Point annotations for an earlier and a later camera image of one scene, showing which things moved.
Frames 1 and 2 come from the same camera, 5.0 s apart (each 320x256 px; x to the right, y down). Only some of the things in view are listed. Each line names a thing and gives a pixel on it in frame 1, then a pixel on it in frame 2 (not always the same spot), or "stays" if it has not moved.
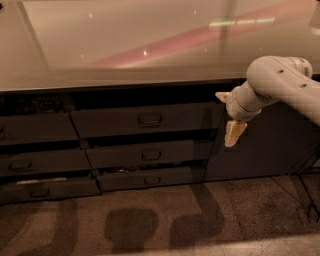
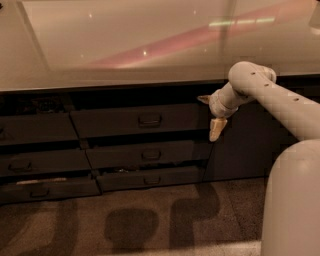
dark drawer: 26,191 stays
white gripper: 236,106 -> 218,105
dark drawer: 44,162 stays
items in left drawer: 39,105 stays
